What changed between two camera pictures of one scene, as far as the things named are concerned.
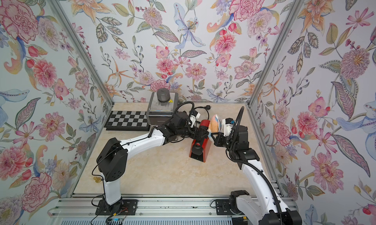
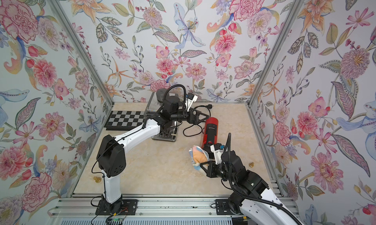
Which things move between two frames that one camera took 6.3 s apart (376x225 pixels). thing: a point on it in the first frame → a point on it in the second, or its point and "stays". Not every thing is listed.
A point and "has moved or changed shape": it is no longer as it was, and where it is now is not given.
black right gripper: [219, 140] → [212, 171]
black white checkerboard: [126, 120] stays
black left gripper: [199, 135] → [193, 120]
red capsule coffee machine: [200, 151] has moved or changed shape
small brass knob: [97, 179] stays
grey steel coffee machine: [162, 105] stays
